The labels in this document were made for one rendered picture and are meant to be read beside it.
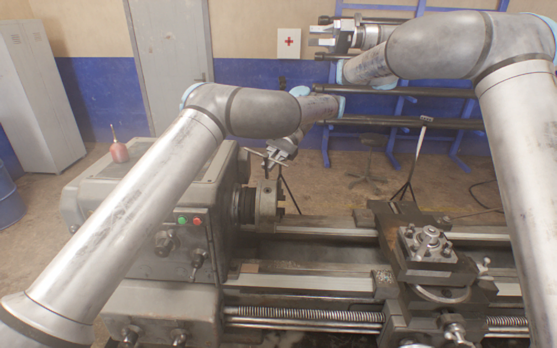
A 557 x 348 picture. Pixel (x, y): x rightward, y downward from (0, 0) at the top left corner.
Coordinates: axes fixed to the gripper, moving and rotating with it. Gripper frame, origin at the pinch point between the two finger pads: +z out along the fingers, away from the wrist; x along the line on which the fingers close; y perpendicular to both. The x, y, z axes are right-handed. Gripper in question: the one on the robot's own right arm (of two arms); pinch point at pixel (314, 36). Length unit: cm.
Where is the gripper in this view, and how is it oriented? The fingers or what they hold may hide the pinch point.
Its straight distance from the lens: 112.3
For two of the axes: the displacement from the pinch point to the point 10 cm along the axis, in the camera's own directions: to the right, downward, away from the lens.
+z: -10.0, -0.4, 0.3
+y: -0.4, 9.8, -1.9
